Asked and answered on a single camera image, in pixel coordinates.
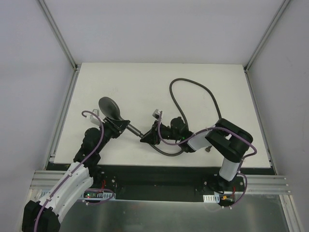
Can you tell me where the right aluminium frame post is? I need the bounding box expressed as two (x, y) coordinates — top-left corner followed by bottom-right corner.
(244, 0), (292, 73)

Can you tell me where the dark grey shower hose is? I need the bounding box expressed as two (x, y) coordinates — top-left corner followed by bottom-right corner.
(140, 77), (223, 158)

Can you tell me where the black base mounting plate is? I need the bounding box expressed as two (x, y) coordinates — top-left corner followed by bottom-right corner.
(72, 164), (252, 201)

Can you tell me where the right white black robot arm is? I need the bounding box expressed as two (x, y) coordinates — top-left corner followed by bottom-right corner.
(140, 116), (257, 191)

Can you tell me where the aluminium frame post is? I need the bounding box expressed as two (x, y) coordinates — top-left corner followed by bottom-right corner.
(244, 0), (292, 73)
(36, 0), (78, 71)

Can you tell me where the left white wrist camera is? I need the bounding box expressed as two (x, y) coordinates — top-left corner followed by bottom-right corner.
(89, 109), (100, 126)

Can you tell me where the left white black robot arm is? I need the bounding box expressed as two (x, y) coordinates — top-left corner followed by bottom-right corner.
(22, 117), (130, 232)

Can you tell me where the aluminium front rail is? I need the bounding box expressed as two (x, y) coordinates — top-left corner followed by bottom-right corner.
(29, 170), (292, 195)

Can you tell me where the left aluminium frame post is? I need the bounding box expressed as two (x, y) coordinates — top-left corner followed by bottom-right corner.
(36, 0), (78, 71)

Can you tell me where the left aluminium side rail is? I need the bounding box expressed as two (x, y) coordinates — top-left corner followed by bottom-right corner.
(42, 65), (81, 170)

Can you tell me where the grey shower head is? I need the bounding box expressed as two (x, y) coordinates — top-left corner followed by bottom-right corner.
(98, 97), (143, 138)

